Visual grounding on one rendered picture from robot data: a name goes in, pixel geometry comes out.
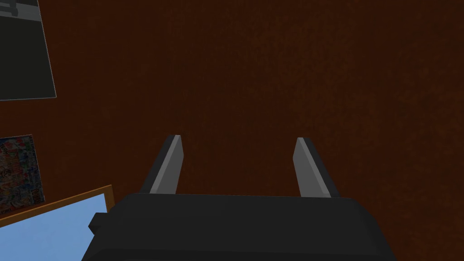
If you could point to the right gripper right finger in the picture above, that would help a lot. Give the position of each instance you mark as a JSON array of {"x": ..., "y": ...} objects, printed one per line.
[{"x": 311, "y": 172}]

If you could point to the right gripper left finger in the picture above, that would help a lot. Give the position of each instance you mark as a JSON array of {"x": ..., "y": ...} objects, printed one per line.
[{"x": 167, "y": 170}]

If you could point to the wood-framed blue picture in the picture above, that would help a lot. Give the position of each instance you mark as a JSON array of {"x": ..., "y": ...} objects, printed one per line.
[{"x": 50, "y": 228}]

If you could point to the colourful printed poster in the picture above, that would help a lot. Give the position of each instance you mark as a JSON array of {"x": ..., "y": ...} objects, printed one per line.
[{"x": 18, "y": 174}]

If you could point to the dark grey flat panel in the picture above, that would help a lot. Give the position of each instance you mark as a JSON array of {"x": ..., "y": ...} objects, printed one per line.
[{"x": 23, "y": 54}]

